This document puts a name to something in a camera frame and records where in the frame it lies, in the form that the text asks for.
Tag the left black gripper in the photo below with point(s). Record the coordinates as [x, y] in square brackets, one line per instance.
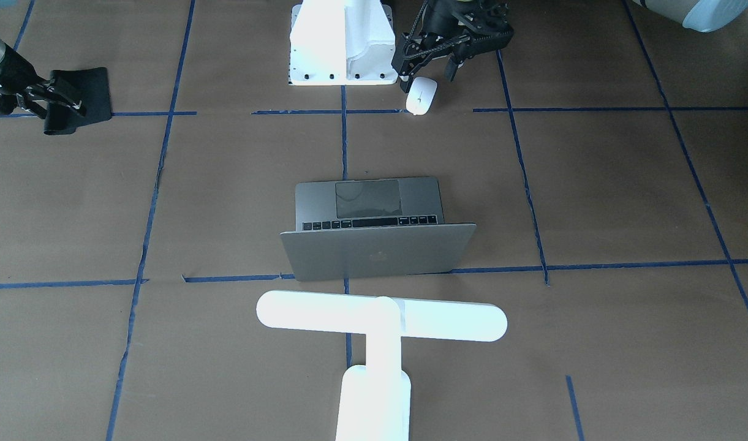
[439, 22]

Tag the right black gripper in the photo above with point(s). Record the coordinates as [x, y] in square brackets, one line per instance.
[10, 75]

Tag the white computer mouse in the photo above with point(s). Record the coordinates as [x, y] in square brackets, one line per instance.
[421, 95]

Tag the black mouse pad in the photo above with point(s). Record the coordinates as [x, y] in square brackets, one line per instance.
[88, 91]

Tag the grey laptop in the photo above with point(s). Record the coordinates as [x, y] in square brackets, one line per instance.
[364, 228]

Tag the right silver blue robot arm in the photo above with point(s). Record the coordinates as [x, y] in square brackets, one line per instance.
[11, 58]

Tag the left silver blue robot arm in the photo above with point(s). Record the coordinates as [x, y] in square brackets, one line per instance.
[701, 16]

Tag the white desk lamp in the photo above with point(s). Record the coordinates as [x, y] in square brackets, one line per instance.
[375, 396]

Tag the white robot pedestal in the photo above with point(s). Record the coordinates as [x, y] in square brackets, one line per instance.
[341, 43]

